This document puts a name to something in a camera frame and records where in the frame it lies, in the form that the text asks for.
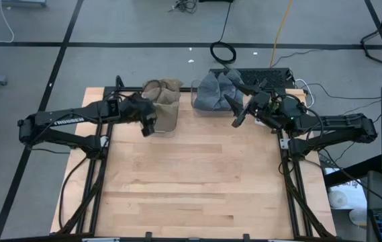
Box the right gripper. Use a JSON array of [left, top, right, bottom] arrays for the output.
[[224, 79, 275, 129]]

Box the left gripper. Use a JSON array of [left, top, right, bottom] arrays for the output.
[[119, 93, 158, 138]]

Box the clear plastic bin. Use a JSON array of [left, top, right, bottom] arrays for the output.
[[149, 87, 182, 138], [190, 78, 246, 118]]

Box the black aluminium table frame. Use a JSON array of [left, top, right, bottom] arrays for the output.
[[55, 85, 338, 242]]

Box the black hanging cable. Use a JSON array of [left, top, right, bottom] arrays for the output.
[[209, 1, 238, 65]]

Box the yellow hanging cable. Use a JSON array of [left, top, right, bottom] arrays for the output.
[[269, 0, 295, 69]]

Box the black cable bundle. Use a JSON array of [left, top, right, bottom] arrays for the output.
[[168, 0, 199, 15]]

